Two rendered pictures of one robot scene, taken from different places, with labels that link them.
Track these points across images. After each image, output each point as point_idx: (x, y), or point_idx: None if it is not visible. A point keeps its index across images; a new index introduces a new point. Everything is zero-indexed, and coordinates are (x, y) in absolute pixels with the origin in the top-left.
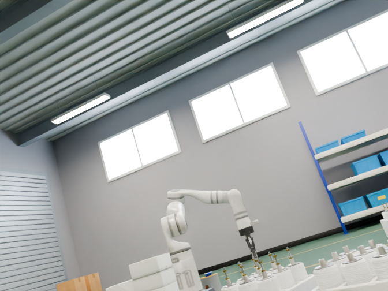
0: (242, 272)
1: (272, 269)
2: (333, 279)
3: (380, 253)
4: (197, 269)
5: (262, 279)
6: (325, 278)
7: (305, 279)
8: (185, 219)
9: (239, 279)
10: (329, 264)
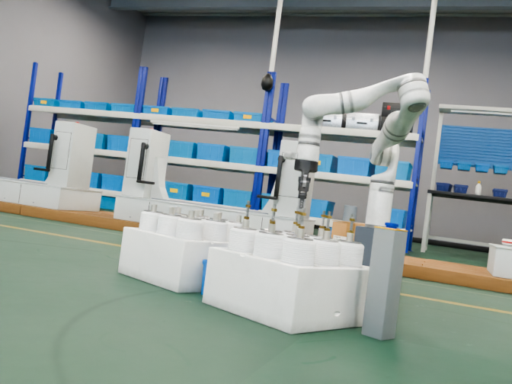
0: (324, 222)
1: (277, 232)
2: None
3: (203, 215)
4: (367, 203)
5: None
6: None
7: None
8: (369, 151)
9: (335, 241)
10: (232, 221)
